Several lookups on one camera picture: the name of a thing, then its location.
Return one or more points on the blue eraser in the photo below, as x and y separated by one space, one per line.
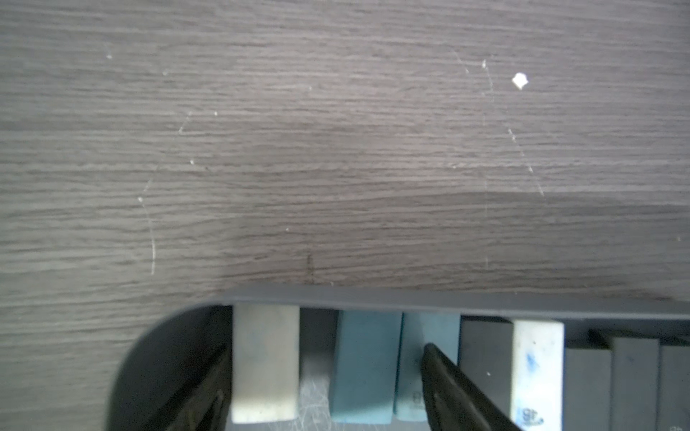
362 386

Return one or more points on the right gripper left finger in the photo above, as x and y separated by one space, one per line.
202 403

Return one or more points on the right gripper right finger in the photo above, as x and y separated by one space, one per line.
452 401

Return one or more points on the white eraser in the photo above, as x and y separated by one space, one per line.
537 380
265 363

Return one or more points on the dark grey storage box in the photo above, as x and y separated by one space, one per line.
167 356

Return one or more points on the teal eraser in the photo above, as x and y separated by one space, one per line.
418 330

